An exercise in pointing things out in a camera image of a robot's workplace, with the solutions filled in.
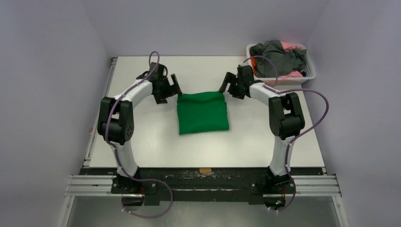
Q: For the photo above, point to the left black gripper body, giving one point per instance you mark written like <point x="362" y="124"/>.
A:
<point x="166" y="91"/>

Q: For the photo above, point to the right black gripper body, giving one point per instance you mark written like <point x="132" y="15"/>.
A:
<point x="231" y="85"/>

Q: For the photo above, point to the green t shirt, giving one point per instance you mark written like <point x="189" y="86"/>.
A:
<point x="202" y="112"/>

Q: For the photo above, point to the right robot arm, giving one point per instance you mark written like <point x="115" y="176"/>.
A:
<point x="286" y="119"/>

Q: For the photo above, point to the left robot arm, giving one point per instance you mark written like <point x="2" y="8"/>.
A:
<point x="116" y="120"/>

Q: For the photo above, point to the orange t shirt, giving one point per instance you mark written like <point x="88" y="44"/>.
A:
<point x="253" y="63"/>

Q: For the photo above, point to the grey t shirt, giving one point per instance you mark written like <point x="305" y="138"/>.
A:
<point x="271" y="59"/>

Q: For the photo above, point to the pink t shirt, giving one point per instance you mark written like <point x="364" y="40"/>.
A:
<point x="287" y="47"/>

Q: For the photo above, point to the white laundry basket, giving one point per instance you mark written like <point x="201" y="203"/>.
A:
<point x="309" y="70"/>

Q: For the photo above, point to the brown tape piece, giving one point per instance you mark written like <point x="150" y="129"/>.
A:
<point x="205" y="171"/>

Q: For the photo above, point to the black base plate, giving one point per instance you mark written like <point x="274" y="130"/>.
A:
<point x="154" y="185"/>

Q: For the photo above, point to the aluminium frame rail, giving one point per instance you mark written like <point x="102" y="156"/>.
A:
<point x="311" y="185"/>

